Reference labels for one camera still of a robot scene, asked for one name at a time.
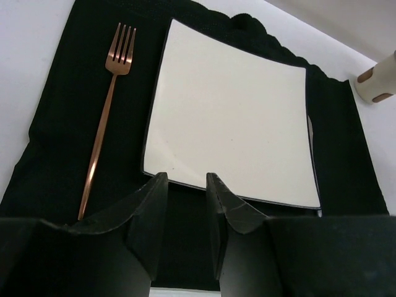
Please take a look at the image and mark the black cloth placemat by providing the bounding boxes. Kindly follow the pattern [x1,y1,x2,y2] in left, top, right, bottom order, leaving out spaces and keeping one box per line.
[0,0,389,284]

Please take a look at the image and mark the white cup with brown band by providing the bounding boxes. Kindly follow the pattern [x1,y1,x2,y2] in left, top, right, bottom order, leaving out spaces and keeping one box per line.
[354,52,395,104]

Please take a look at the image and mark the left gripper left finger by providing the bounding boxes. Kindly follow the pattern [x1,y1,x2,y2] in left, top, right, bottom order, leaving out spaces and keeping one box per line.
[1,173,168,296]

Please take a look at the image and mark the copper fork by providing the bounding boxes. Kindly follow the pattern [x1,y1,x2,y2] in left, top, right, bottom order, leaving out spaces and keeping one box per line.
[77,24,137,221]

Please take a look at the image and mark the white square plate black rim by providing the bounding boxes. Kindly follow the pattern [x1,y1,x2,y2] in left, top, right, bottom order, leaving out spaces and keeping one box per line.
[142,20,321,210]

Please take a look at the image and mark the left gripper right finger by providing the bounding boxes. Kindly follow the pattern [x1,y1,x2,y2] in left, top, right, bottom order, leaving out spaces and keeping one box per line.
[206,173,395,296]

